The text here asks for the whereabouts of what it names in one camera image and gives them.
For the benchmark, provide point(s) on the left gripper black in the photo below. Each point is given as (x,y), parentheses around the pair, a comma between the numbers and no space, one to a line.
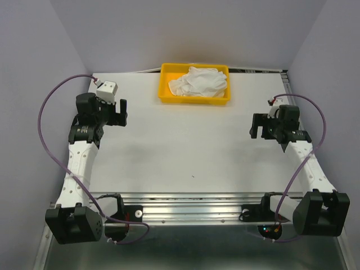
(121,116)

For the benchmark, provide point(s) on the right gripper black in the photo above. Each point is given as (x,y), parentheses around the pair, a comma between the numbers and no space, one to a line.
(261,120)

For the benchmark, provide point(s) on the white skirt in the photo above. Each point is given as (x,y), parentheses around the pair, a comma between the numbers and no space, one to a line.
(200,82)

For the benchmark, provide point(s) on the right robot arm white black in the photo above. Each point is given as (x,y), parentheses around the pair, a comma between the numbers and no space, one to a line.
(322,210)

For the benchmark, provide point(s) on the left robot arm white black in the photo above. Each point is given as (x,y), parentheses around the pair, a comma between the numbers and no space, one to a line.
(72,220)

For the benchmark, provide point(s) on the yellow plastic tray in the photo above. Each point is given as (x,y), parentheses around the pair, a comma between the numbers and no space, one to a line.
(172,71)

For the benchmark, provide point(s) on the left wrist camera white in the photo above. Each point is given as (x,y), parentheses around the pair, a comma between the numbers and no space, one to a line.
(106,91)

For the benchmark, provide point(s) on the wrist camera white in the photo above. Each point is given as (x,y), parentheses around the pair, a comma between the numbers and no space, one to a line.
(106,91)
(274,107)

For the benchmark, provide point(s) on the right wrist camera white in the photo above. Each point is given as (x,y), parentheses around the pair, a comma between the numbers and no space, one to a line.
(274,107)

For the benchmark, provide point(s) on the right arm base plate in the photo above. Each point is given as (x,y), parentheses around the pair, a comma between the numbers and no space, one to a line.
(255,213)

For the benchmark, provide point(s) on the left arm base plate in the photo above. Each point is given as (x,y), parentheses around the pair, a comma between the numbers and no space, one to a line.
(130,213)

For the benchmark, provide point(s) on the aluminium frame rail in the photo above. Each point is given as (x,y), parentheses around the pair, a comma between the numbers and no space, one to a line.
(196,231)

